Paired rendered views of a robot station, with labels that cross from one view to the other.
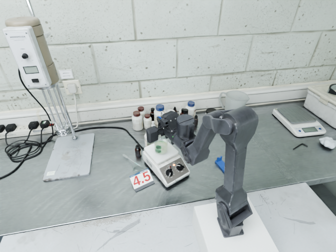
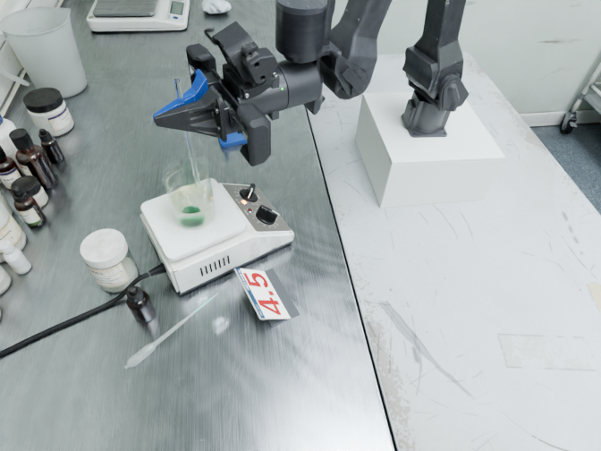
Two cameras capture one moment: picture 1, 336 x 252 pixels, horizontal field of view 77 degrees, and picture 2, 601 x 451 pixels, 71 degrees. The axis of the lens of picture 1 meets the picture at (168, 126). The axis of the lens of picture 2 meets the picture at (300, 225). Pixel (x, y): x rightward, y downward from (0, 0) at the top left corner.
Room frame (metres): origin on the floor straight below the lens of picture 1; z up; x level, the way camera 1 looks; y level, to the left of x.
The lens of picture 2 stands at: (0.54, 0.43, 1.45)
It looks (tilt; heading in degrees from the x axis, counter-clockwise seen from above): 49 degrees down; 270
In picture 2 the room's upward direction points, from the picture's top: 3 degrees clockwise
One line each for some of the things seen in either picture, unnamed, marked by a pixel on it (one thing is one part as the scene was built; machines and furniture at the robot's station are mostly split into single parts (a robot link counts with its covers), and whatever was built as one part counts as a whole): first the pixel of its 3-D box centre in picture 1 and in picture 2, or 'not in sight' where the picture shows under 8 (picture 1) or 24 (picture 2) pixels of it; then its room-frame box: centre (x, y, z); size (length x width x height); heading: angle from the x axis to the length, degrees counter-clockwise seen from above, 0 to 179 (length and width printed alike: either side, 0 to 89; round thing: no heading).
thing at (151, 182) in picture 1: (142, 179); (266, 292); (0.59, 0.11, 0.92); 0.09 x 0.06 x 0.04; 121
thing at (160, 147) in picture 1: (161, 144); (192, 194); (0.69, 0.03, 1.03); 0.07 x 0.06 x 0.08; 58
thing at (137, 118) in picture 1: (137, 120); not in sight; (0.98, 0.17, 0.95); 0.06 x 0.06 x 0.11
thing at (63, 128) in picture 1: (55, 109); not in sight; (0.77, 0.48, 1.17); 0.07 x 0.07 x 0.25
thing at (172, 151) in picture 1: (161, 150); (192, 216); (0.70, 0.03, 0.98); 0.12 x 0.12 x 0.01; 35
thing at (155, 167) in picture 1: (164, 160); (213, 228); (0.68, 0.02, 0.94); 0.22 x 0.13 x 0.08; 35
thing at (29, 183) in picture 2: not in sight; (29, 192); (1.00, -0.05, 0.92); 0.04 x 0.04 x 0.04
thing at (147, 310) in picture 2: (137, 149); (139, 302); (0.76, 0.15, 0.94); 0.03 x 0.03 x 0.07
